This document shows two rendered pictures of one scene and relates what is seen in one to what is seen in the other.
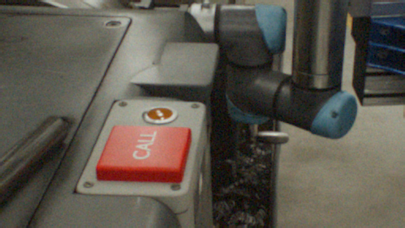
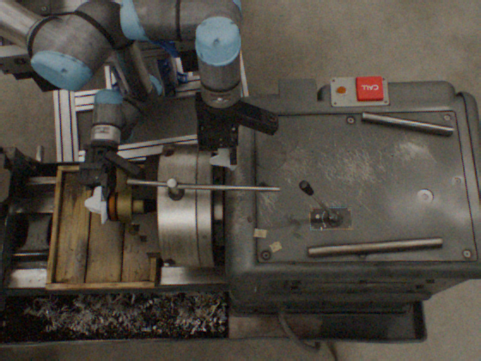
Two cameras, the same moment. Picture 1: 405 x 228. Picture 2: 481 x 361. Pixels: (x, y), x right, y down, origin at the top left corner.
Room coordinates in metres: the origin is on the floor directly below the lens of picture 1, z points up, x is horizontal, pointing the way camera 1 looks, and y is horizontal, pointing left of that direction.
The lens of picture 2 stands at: (0.84, 0.64, 2.48)
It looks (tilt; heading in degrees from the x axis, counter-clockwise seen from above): 71 degrees down; 267
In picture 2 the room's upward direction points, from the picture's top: 5 degrees counter-clockwise
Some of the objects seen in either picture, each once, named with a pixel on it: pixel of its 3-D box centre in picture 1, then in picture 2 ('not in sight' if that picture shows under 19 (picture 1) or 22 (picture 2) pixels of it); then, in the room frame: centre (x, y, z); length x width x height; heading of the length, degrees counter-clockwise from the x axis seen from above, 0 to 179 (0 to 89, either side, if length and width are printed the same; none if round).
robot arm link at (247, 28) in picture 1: (251, 31); (107, 113); (1.13, -0.08, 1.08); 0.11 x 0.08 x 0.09; 82
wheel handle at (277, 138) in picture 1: (270, 138); (39, 156); (1.45, -0.14, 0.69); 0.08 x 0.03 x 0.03; 83
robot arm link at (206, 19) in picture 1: (201, 25); (105, 137); (1.14, 0.00, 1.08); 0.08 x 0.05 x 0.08; 173
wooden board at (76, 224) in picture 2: not in sight; (106, 225); (1.20, 0.18, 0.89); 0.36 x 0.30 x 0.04; 83
